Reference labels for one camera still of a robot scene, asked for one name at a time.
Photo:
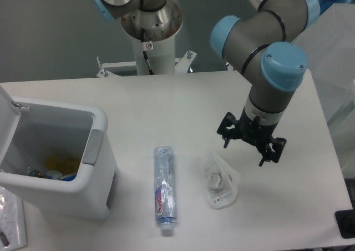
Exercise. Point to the black device at table edge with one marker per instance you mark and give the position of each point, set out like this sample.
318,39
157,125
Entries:
345,222

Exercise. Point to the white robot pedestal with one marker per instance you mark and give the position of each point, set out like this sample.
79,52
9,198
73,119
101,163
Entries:
153,33

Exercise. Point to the white trash can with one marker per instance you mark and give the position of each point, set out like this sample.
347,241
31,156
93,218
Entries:
57,156

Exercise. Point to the clear plastic tray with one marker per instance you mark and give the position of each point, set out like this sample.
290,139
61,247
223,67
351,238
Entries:
13,222

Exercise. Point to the crumpled clear plastic bag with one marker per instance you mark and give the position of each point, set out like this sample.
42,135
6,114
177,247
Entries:
221,182

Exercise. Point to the white mounting frame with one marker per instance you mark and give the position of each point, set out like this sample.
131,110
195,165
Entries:
181,66

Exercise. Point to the clear plastic water bottle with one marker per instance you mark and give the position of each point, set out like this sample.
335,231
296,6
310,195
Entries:
165,190

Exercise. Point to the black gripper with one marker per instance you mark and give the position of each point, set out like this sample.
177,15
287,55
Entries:
254,133

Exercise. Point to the trash inside can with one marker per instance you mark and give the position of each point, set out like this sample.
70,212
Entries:
57,169

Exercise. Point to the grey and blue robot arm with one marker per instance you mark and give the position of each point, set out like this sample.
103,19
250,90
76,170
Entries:
260,49

